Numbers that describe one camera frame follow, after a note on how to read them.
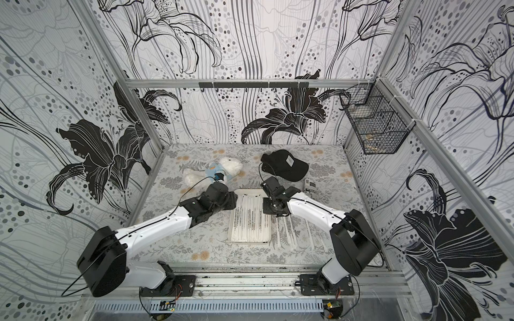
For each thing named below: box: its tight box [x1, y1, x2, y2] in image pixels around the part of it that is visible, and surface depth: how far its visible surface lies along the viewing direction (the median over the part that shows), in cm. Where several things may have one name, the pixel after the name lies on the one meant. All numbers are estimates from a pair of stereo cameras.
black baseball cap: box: [261, 149, 310, 182], surface depth 107 cm
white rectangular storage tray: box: [228, 188, 272, 245], surface depth 89 cm
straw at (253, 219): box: [250, 195, 255, 243], surface depth 90 cm
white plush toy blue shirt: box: [183, 156, 243, 188], surface depth 100 cm
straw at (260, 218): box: [258, 194, 264, 243], surface depth 88 cm
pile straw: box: [275, 215, 330, 253], surface depth 87 cm
